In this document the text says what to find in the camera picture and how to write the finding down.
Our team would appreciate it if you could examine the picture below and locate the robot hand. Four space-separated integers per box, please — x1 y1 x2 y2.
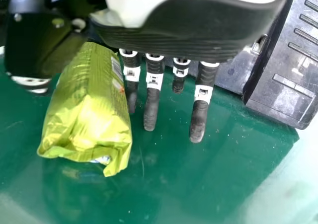
4 0 298 144

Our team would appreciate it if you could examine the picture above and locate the yellow-green biscuit packet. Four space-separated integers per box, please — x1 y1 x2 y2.
36 41 133 178

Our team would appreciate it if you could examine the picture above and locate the black oven with glass door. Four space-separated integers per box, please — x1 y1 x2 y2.
213 0 318 131

